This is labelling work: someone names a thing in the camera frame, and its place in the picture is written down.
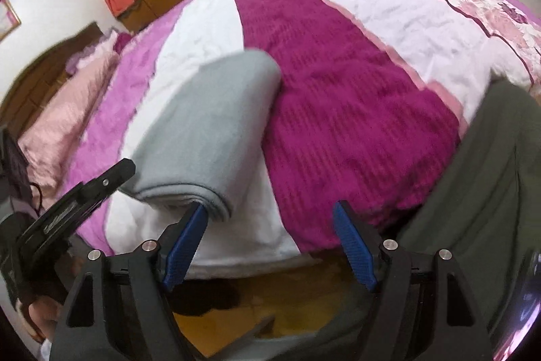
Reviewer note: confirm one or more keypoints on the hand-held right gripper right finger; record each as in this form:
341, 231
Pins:
353, 247

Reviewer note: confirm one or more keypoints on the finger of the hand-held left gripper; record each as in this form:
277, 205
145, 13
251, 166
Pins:
114, 175

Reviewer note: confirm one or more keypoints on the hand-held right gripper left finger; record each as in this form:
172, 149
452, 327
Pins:
186, 242

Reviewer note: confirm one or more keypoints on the grey pants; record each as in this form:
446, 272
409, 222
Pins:
211, 124

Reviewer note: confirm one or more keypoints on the person's left hand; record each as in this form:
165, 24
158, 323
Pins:
42, 316

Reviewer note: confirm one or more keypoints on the pink checkered pillow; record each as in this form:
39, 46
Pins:
63, 120

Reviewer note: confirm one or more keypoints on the purple ruffled pillow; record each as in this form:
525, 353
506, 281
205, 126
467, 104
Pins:
93, 52

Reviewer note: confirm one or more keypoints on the wooden headboard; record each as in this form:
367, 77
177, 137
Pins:
38, 73

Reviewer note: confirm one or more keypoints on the dark green clothing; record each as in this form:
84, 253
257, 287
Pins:
477, 196

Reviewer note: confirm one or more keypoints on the magenta knitted blanket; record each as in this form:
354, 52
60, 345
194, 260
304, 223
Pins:
338, 111

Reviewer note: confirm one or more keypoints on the white cloth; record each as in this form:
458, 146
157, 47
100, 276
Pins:
203, 35

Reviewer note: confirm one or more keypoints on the floral bed sheet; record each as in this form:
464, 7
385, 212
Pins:
422, 5

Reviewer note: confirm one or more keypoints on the framed wall picture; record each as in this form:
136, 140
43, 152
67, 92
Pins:
7, 18

